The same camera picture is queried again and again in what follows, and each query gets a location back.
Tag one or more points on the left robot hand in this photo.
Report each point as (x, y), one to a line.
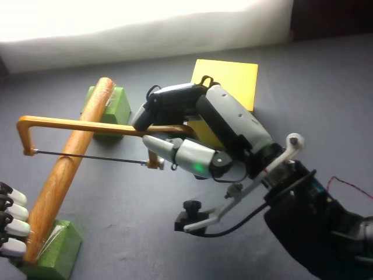
(17, 216)

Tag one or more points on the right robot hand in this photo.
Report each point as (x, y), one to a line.
(239, 119)

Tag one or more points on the wooden dowel rod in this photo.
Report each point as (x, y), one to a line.
(58, 186)

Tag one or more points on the yellow frame hacksaw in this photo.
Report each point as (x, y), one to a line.
(58, 122)

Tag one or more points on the yellow block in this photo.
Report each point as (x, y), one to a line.
(230, 76)

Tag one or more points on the green support block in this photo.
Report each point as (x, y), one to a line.
(61, 248)
(119, 108)

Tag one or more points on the grey table cloth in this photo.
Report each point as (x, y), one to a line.
(145, 248)

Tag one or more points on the dark backdrop panel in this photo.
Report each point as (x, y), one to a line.
(335, 17)

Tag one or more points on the white backdrop sheet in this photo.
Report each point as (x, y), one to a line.
(116, 29)

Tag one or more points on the white camera bracket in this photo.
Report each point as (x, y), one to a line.
(290, 154)

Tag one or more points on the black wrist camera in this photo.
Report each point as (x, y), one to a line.
(183, 221)

